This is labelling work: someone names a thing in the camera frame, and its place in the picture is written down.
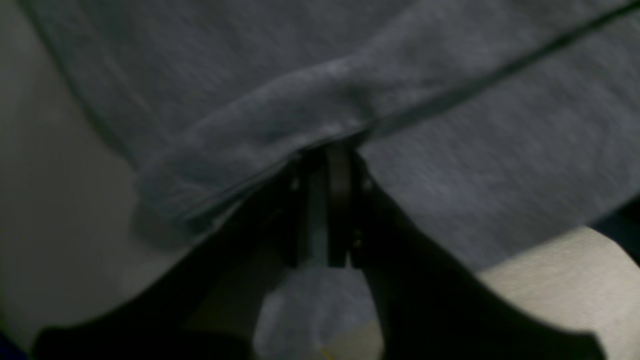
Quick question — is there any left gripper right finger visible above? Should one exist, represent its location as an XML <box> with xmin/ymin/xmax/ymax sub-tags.
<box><xmin>327</xmin><ymin>146</ymin><xmax>605</xmax><ymax>360</ymax></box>

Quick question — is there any grey T-shirt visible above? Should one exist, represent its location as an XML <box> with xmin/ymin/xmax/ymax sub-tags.
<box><xmin>22</xmin><ymin>0</ymin><xmax>639</xmax><ymax>360</ymax></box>

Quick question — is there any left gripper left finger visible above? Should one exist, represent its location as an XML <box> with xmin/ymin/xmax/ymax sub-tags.
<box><xmin>32</xmin><ymin>149</ymin><xmax>327</xmax><ymax>360</ymax></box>

